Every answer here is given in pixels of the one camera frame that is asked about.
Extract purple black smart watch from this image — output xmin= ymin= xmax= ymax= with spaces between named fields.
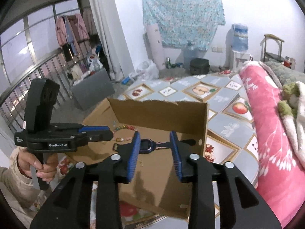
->
xmin=113 ymin=139 xmax=196 ymax=154

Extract multicolour bead bracelet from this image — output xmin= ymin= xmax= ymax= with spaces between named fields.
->
xmin=112 ymin=124 xmax=139 ymax=142

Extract brown cardboard box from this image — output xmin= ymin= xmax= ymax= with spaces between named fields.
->
xmin=82 ymin=99 xmax=209 ymax=219

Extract person left hand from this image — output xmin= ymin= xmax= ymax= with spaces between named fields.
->
xmin=17 ymin=149 xmax=58 ymax=182

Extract grey board on floor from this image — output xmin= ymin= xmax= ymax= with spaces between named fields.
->
xmin=71 ymin=68 xmax=115 ymax=111

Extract white plastic bag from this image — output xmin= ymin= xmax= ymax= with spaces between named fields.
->
xmin=136 ymin=60 xmax=159 ymax=81

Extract black bin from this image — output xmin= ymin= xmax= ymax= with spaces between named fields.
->
xmin=190 ymin=58 xmax=210 ymax=76

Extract hanging pink clothes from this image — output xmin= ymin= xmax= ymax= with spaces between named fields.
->
xmin=55 ymin=8 xmax=97 ymax=48

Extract pink floral quilt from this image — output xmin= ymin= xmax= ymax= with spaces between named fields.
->
xmin=238 ymin=61 xmax=304 ymax=228

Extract white water dispenser base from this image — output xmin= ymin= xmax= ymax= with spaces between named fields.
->
xmin=230 ymin=49 xmax=250 ymax=71

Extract pink rolled mat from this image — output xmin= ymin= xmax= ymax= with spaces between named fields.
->
xmin=146 ymin=24 xmax=165 ymax=70

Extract white fluffy blanket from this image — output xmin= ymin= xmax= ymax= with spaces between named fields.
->
xmin=283 ymin=81 xmax=304 ymax=168

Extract green plush toy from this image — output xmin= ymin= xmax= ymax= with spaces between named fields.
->
xmin=278 ymin=82 xmax=300 ymax=118

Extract wooden chair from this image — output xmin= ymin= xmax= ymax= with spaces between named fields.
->
xmin=263 ymin=34 xmax=285 ymax=63

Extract blue water dispenser bottle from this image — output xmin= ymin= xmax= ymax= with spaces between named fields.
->
xmin=232 ymin=24 xmax=249 ymax=52

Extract teal patterned hanging cloth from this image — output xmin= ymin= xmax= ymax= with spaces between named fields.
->
xmin=142 ymin=0 xmax=226 ymax=51

